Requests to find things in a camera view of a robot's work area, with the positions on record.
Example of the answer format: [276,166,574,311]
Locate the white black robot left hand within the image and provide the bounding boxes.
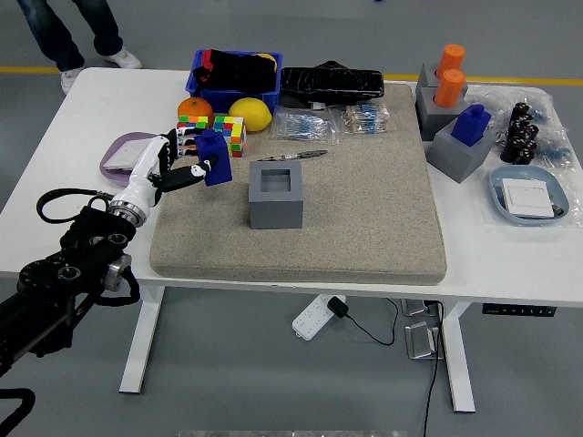
[107,128,220,215]

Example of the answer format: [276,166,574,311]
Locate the blue seal stamp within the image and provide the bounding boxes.
[450,104,492,147]
[194,128,233,187]

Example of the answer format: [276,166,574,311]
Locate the grey square seal holder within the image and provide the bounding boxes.
[248,159,305,229]
[425,122,496,184]

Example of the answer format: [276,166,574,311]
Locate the purple tray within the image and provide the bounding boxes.
[98,131,159,186]

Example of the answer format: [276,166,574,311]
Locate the colourful puzzle cube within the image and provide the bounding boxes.
[176,115,210,158]
[212,116,248,158]

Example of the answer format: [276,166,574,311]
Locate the orange fruit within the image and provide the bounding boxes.
[177,97,215,127]

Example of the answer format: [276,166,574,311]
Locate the blue plastic bin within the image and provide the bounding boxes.
[185,48,283,115]

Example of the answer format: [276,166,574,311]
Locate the yellow lemon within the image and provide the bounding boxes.
[228,97,273,133]

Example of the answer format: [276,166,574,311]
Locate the black cloth bundle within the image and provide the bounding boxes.
[190,48,280,95]

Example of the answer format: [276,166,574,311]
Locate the white table leg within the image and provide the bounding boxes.
[118,286,166,395]
[439,302,476,414]

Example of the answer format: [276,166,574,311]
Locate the clear bag of blue resistors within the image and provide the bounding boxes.
[271,107,342,146]

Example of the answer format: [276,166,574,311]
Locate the yellow item in bin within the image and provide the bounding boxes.
[252,52,279,72]

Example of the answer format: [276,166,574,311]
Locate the person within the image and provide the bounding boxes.
[16,0,143,96]

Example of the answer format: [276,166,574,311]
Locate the black keyboard in plastic wrap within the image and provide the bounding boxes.
[279,59,385,107]

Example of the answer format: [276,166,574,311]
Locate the grey-brown table mat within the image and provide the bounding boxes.
[149,82,448,286]

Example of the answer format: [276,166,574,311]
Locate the white power strip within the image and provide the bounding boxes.
[291,293,338,341]

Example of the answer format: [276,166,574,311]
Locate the clear bag of mixed resistors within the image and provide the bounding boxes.
[336,102,393,136]

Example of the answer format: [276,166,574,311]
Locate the black power adapter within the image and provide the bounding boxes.
[327,295,351,320]

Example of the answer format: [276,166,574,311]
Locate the black robot body part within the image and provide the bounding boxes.
[0,386,36,437]

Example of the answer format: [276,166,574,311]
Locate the grey round-hole holder block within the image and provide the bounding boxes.
[417,63,469,92]
[414,85,465,142]

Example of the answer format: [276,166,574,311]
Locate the orange cylinder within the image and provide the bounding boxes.
[434,68,467,109]
[437,44,467,76]

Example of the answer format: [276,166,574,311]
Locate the light blue tray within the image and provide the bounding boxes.
[489,165,569,228]

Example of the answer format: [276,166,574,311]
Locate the black table control panel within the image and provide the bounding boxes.
[482,303,557,318]

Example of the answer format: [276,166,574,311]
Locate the clear bags of blue components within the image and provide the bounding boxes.
[464,84,578,169]

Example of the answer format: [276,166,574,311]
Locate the black adapter cable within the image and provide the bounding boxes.
[345,298,400,346]

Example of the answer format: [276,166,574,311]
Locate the metal floor bracket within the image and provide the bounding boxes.
[404,320,445,361]
[400,299,441,318]

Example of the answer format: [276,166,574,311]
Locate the black floor cable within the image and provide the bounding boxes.
[421,300,445,437]

